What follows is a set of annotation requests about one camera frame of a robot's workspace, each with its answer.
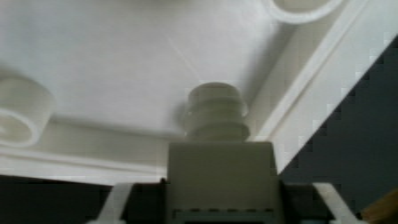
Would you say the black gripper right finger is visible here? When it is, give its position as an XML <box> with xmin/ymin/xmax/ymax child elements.
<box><xmin>280</xmin><ymin>182</ymin><xmax>367</xmax><ymax>224</ymax></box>

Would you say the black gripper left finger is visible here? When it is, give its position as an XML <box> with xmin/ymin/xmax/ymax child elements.
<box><xmin>86</xmin><ymin>181</ymin><xmax>165</xmax><ymax>224</ymax></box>

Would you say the white square tabletop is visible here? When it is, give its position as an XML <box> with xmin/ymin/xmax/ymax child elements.
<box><xmin>0</xmin><ymin>0</ymin><xmax>398</xmax><ymax>185</ymax></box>

